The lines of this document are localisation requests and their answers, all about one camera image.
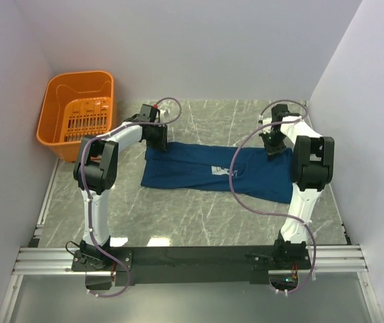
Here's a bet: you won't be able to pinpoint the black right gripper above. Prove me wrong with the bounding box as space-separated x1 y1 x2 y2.
259 130 286 161

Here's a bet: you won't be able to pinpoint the orange plastic basket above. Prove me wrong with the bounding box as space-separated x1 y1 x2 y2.
36 71 117 163

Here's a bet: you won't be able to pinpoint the aluminium frame rails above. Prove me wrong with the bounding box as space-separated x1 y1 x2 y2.
0 160 384 322

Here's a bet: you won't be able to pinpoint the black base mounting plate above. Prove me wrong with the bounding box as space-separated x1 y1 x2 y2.
71 244 312 286

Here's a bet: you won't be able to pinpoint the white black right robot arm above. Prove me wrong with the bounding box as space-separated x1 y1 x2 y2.
258 100 335 268

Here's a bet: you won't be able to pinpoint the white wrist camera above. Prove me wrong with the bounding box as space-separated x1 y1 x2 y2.
153 104 171 119
258 115 271 124

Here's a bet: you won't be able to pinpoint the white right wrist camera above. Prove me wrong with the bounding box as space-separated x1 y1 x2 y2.
258 115 271 124

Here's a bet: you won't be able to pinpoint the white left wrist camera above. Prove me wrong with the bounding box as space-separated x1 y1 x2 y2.
153 104 171 119

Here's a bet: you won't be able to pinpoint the blue Mickey Mouse t-shirt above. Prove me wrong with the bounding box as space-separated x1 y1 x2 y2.
141 142 292 204

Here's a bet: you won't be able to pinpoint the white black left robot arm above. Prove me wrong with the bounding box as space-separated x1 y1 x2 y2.
73 104 167 271

